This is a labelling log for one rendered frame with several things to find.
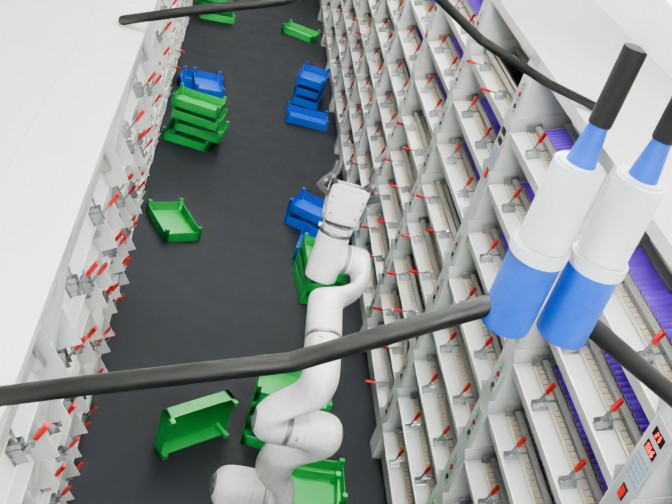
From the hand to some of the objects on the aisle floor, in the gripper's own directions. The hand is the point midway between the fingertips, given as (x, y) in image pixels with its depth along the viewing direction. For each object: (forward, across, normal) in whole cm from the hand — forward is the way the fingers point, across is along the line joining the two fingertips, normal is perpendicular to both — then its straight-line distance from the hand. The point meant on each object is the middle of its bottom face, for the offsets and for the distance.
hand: (357, 166), depth 218 cm
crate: (-144, -40, +58) cm, 160 cm away
